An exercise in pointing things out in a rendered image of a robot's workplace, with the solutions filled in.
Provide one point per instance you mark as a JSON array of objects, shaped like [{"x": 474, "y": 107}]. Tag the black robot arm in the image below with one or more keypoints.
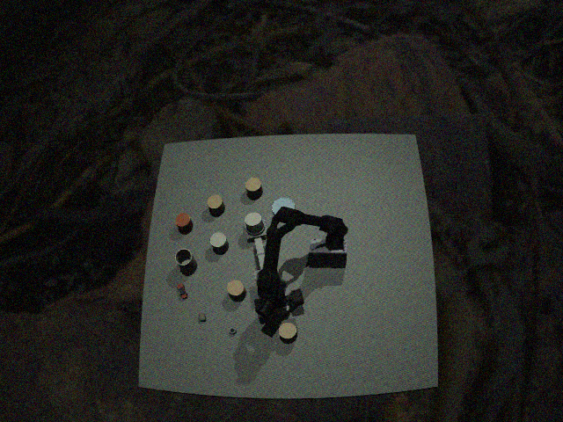
[{"x": 269, "y": 279}]

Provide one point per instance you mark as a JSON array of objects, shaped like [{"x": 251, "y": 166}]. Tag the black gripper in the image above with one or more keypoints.
[{"x": 295, "y": 298}]

